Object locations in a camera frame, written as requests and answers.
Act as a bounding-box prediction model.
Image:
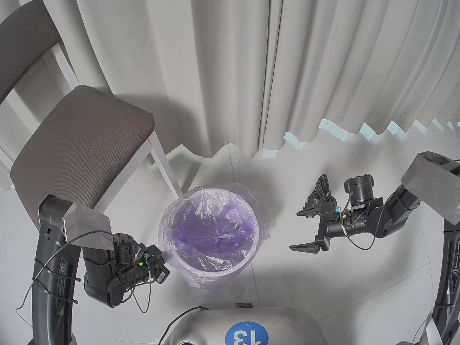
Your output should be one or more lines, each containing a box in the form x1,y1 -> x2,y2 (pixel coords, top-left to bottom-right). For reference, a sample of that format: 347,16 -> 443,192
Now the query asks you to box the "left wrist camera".
144,244 -> 167,270

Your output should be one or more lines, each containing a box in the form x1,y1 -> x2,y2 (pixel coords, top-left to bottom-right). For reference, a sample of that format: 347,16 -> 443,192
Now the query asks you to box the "white curtain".
0,0 -> 460,191

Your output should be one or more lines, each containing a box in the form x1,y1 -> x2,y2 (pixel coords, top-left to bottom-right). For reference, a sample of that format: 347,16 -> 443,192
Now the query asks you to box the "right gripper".
289,206 -> 367,254

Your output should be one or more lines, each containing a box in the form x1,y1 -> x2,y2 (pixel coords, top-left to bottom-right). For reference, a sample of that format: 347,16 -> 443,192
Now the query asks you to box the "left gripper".
122,261 -> 170,285

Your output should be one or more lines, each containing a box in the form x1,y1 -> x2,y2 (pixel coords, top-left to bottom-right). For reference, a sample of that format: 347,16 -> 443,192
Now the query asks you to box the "black cable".
344,233 -> 378,250
122,281 -> 150,313
157,306 -> 210,345
15,230 -> 119,315

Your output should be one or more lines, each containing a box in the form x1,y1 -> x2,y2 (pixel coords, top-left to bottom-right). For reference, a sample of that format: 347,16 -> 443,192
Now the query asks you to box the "crumpled black plastic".
304,173 -> 338,210

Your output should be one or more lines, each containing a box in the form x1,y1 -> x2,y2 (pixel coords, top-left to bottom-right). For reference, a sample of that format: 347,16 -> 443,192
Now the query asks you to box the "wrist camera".
322,198 -> 341,226
144,244 -> 167,270

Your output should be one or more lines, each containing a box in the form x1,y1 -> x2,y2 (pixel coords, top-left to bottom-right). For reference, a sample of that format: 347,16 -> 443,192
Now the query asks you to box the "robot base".
163,302 -> 326,345

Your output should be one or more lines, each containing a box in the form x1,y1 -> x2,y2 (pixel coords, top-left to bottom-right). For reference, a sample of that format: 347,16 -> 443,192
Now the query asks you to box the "white trash bin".
159,187 -> 261,289

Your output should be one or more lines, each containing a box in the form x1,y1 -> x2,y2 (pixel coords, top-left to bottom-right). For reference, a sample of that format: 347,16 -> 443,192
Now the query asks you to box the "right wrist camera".
322,198 -> 341,226

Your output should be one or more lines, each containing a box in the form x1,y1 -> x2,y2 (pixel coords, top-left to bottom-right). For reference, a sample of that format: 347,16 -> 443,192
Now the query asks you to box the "white chair with grey seat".
0,0 -> 184,213

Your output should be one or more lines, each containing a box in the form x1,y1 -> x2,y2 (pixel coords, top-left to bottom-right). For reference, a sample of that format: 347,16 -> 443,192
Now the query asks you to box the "purple plastic bag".
158,182 -> 277,291

